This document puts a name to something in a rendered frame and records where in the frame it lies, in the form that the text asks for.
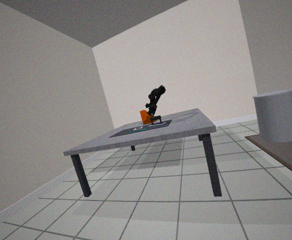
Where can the dark grey mat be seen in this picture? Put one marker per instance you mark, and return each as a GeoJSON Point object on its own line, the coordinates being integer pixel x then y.
{"type": "Point", "coordinates": [147, 127]}

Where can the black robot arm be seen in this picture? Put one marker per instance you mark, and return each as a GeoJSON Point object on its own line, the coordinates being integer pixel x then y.
{"type": "Point", "coordinates": [156, 92]}

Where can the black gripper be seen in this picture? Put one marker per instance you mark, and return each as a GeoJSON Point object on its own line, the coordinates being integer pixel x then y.
{"type": "Point", "coordinates": [153, 106]}

